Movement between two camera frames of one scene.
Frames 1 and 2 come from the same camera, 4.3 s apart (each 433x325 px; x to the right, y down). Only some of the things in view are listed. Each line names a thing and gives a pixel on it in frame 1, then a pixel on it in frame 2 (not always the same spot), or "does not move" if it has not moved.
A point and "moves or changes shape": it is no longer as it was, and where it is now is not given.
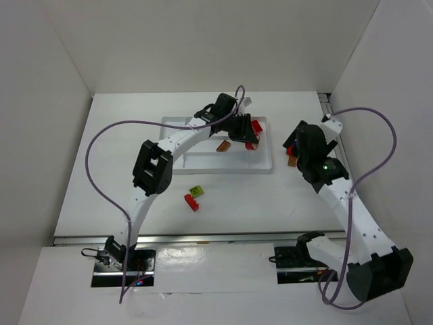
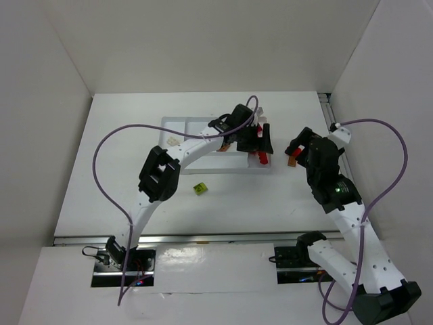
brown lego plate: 292,161 does not move
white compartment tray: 219,155 does not move
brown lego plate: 224,146 does not move
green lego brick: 196,191 moves or changes shape
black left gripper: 242,126 → 252,141
